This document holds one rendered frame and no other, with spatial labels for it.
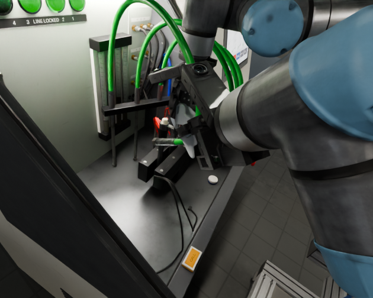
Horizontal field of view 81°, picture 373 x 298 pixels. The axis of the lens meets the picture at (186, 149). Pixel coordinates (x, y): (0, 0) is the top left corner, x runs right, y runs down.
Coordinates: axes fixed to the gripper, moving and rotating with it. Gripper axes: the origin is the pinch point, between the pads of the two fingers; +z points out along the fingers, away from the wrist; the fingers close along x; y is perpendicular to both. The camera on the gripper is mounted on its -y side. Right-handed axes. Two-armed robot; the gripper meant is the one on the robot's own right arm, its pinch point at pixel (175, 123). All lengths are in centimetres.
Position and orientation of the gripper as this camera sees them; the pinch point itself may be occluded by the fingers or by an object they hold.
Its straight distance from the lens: 62.7
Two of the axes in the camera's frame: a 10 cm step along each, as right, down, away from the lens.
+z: -1.6, 7.7, 6.2
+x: 4.6, -5.0, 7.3
